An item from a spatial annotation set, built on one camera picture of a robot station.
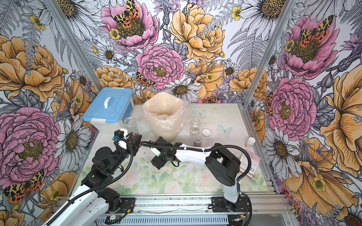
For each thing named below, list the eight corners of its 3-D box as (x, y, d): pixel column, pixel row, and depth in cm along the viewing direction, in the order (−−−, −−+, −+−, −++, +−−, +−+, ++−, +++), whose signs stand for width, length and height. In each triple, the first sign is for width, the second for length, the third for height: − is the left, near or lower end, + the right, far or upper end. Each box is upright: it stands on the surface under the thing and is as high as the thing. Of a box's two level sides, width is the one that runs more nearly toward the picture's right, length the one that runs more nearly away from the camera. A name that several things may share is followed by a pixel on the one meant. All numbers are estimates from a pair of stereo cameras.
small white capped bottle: (245, 149, 98) (249, 142, 91) (243, 144, 101) (248, 137, 94) (251, 149, 98) (256, 142, 91) (249, 144, 101) (254, 137, 94)
